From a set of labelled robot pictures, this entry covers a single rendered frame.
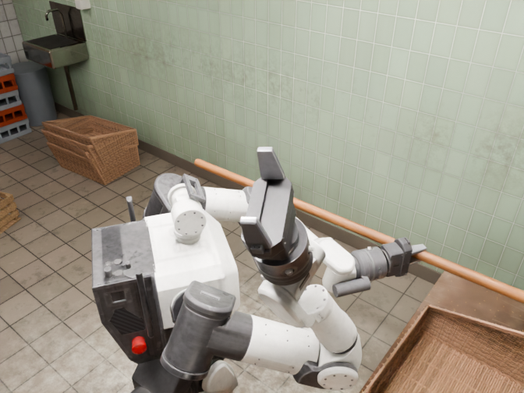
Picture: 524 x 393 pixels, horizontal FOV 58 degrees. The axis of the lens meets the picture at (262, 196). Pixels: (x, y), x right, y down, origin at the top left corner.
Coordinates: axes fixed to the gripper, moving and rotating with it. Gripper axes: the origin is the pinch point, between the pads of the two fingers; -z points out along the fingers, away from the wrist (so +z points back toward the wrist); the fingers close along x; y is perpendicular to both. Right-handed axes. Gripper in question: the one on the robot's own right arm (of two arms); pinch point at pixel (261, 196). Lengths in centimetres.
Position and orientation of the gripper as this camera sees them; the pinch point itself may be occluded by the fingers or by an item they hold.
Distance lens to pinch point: 60.5
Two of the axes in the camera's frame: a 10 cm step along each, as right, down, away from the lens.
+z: 2.1, 5.7, 7.9
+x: 1.8, -8.2, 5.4
